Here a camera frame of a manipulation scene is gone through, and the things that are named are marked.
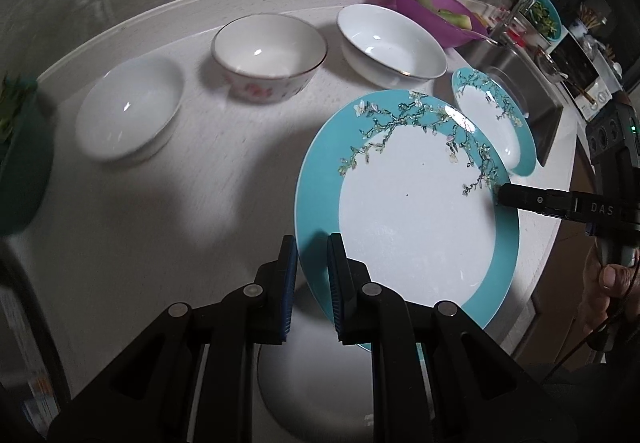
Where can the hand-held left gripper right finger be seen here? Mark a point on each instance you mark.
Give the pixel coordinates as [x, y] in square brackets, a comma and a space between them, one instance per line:
[336, 290]

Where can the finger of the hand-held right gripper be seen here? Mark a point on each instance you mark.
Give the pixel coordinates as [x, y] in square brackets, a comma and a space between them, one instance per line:
[540, 200]

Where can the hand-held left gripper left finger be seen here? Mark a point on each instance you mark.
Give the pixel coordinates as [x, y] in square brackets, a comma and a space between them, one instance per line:
[287, 290]

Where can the small teal floral plate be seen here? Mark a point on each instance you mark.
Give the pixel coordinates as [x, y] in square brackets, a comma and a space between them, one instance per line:
[487, 118]

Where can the large teal floral plate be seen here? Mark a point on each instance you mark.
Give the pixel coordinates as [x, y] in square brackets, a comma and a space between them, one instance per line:
[415, 228]

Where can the white bowl thin gold rim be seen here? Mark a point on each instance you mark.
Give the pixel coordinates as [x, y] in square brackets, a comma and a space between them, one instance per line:
[390, 43]

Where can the plain white bowl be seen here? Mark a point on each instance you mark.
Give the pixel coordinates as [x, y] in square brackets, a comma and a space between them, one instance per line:
[127, 113]

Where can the floral white bowl brown rim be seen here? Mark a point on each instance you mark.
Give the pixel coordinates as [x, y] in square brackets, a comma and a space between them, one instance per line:
[267, 48]

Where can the person's right hand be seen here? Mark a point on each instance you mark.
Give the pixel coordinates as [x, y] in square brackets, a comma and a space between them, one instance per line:
[602, 303]

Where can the black induction cooker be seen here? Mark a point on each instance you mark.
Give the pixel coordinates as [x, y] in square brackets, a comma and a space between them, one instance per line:
[575, 68]

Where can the white plate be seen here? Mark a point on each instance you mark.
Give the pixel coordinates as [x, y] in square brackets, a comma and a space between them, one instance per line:
[310, 388]

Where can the stainless steel sink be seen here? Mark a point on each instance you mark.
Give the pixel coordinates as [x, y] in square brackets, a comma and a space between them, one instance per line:
[520, 83]

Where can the chopsticks in holder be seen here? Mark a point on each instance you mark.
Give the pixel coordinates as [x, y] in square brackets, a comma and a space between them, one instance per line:
[587, 20]

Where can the teal colander with greens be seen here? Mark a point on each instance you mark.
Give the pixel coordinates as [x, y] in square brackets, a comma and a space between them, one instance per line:
[547, 18]

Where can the chrome faucet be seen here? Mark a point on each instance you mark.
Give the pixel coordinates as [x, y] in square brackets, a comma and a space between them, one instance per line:
[522, 5]

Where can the purple plastic basin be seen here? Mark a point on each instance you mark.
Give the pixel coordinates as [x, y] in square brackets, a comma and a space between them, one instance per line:
[435, 25]

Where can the green plastic basket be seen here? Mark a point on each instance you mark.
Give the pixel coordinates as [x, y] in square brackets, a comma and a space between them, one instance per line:
[25, 183]

